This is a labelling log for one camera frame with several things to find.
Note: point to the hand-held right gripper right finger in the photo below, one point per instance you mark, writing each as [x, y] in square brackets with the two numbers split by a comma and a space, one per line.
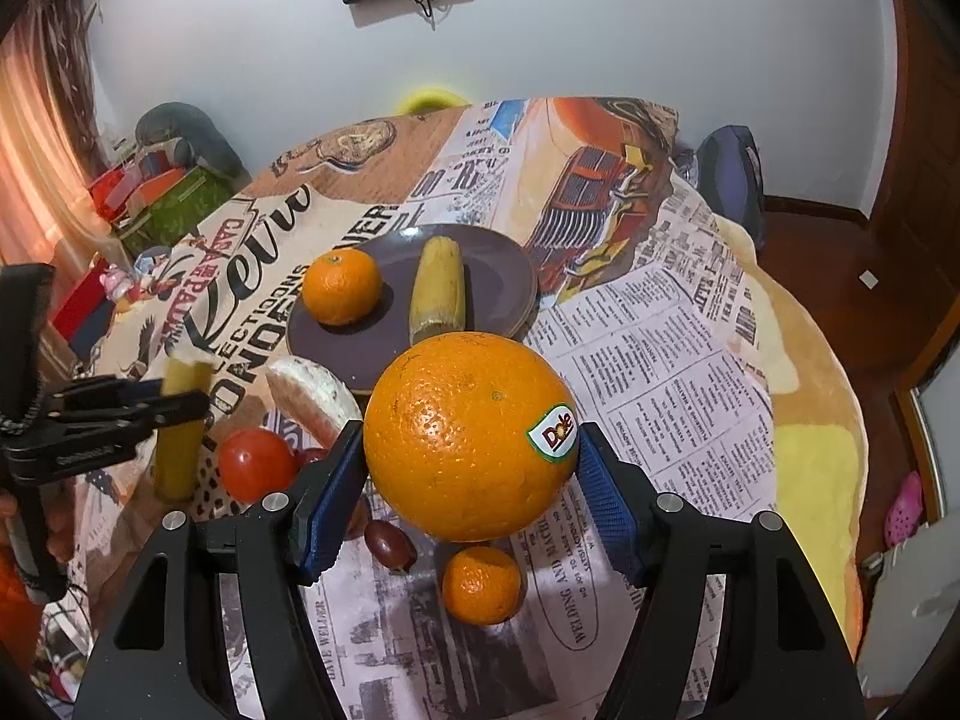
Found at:
[607, 502]

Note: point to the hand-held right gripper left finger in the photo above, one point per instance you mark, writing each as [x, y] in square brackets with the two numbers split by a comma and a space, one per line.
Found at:
[330, 510]

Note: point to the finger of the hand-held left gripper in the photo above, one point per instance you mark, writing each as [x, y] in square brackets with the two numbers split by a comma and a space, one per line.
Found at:
[142, 420]
[112, 392]

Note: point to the large orange with sticker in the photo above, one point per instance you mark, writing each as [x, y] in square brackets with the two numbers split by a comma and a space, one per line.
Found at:
[465, 435]

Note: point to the dark purple plate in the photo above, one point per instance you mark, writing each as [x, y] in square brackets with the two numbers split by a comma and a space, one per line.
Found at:
[487, 277]

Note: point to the person's left hand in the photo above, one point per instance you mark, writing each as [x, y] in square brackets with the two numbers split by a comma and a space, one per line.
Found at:
[58, 532]

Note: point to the dark red grape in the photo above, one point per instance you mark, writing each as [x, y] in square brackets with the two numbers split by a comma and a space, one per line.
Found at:
[390, 544]

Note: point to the red box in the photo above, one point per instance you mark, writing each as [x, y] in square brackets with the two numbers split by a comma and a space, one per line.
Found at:
[79, 300]

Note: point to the large red tomato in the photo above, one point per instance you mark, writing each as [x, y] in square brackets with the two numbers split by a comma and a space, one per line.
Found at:
[255, 463]

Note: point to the pale bread roll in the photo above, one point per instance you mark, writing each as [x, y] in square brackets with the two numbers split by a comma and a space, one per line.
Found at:
[311, 397]

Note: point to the small toy figure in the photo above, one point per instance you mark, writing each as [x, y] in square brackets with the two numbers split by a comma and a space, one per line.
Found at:
[124, 277]

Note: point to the newspaper print tablecloth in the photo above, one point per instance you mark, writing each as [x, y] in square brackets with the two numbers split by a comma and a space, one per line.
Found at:
[660, 390]

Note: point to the small mandarin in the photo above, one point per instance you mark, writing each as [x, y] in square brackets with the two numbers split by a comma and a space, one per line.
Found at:
[341, 286]
[482, 585]

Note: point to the orange curtain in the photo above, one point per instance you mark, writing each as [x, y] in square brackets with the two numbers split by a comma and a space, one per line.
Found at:
[37, 165]

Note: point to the green box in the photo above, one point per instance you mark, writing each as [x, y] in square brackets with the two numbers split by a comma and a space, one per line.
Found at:
[176, 206]

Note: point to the yellow padded blanket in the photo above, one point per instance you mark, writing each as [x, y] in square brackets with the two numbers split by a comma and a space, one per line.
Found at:
[810, 405]

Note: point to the yellow corn cob piece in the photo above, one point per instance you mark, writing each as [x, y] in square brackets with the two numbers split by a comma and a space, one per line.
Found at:
[439, 285]

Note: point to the grey cushion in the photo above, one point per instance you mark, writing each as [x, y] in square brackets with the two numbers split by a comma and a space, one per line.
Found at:
[195, 131]

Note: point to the pink clog shoe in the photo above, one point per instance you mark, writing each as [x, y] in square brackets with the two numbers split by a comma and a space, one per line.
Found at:
[905, 508]

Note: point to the white plastic container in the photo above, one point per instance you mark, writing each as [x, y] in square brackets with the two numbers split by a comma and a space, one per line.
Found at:
[911, 607]

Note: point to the blue backpack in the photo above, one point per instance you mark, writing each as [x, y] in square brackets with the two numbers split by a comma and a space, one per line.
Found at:
[731, 172]

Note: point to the yellow chair back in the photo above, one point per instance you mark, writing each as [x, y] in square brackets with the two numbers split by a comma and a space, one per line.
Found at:
[429, 99]

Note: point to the wooden door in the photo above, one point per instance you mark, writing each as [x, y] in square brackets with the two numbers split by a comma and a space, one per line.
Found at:
[926, 105]

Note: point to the white wall outlet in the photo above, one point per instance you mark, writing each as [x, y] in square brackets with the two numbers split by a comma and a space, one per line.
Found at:
[868, 279]

